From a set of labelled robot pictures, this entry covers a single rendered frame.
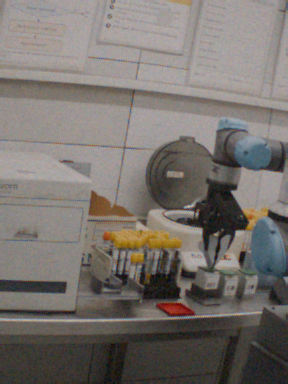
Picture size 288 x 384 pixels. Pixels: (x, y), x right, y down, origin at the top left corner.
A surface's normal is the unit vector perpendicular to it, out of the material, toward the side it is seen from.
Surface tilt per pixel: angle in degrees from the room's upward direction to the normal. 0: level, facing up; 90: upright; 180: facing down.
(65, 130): 90
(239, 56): 94
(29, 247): 90
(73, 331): 90
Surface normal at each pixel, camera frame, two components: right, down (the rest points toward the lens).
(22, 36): 0.46, 0.29
